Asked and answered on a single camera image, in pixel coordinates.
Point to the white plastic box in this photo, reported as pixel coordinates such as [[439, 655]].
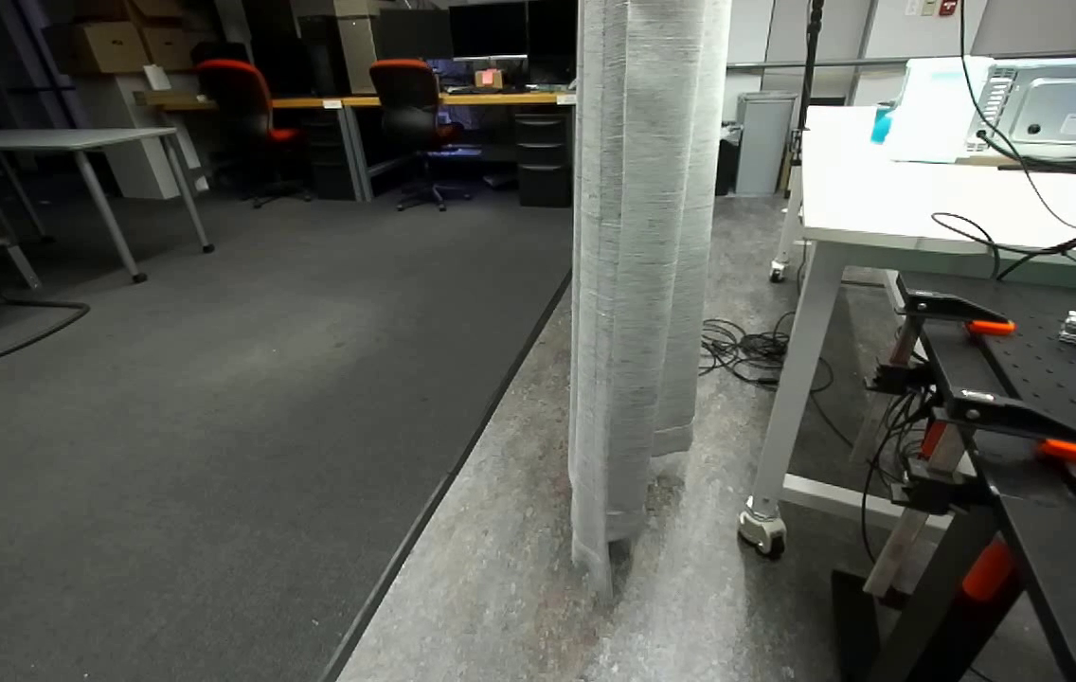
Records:
[[988, 107]]

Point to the black drawer cabinet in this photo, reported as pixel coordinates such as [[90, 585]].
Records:
[[545, 152]]

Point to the left red office chair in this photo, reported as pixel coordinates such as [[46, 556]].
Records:
[[244, 113]]

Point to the far orange black clamp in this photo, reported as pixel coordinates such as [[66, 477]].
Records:
[[940, 310]]

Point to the cardboard box on shelf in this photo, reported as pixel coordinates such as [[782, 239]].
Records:
[[108, 46]]

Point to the near orange black clamp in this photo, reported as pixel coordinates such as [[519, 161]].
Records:
[[1011, 414]]

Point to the orange black clamp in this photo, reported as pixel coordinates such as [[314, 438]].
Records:
[[940, 310], [1011, 414]]

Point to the table caster wheel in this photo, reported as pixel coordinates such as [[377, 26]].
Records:
[[763, 530]]

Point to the grey folding table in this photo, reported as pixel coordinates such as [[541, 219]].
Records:
[[83, 146]]

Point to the black optical breadboard table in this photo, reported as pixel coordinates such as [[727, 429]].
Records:
[[1012, 512]]

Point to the grey waste bin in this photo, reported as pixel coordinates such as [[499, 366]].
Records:
[[763, 133]]

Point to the right red office chair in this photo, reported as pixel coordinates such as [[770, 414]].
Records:
[[413, 124]]

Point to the computer monitor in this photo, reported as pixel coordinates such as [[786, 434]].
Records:
[[487, 27]]

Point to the grey fabric curtain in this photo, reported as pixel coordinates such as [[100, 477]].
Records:
[[648, 103]]

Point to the white table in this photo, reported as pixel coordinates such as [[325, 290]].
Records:
[[860, 205]]

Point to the red office chair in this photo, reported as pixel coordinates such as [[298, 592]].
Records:
[[244, 113], [413, 124]]

